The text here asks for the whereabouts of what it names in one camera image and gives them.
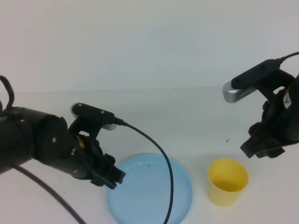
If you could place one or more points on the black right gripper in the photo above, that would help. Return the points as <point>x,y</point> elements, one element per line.
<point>280,126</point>

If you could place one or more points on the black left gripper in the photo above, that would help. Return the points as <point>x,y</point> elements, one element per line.
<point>91,158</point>

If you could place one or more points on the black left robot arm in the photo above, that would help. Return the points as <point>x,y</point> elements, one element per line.
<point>28,137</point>

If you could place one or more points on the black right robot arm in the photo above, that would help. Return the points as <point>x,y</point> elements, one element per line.
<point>297,84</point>

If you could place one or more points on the light blue round plate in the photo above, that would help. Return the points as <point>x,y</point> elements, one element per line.
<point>144,200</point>

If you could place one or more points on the yellow plastic cup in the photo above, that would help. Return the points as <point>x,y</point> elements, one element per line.
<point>222,193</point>

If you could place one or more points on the black left camera bracket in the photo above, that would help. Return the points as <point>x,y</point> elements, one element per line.
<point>86,126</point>

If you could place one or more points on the black camera bracket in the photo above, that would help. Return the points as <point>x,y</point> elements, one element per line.
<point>278,79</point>
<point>86,126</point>

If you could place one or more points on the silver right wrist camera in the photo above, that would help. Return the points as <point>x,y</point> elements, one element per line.
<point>236,94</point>

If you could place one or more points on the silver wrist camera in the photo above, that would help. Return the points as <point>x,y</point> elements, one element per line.
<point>93,112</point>
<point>236,94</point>

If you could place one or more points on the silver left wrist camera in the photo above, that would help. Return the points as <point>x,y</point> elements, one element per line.
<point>93,112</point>

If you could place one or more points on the black right camera bracket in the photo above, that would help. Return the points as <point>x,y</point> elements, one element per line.
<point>278,79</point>

